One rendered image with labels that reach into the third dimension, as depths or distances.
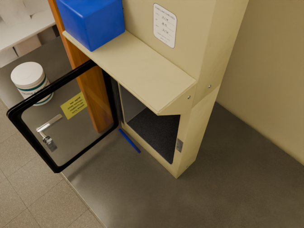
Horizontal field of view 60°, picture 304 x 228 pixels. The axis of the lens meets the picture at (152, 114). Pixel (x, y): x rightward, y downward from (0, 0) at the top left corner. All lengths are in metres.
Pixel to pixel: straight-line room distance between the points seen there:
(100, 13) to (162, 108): 0.23
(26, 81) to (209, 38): 0.88
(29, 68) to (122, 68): 0.74
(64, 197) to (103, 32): 1.63
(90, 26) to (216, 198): 0.75
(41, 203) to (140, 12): 1.76
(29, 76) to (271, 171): 1.05
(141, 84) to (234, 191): 0.66
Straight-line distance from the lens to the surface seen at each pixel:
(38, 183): 2.19
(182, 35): 0.51
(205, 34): 0.47
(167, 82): 0.53
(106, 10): 0.58
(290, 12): 0.90
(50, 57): 1.49
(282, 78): 1.02
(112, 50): 0.60
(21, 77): 1.23
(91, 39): 0.58
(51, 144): 0.86
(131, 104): 1.00
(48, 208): 2.10
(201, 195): 1.03
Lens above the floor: 1.91
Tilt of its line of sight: 56 degrees down
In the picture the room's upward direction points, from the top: straight up
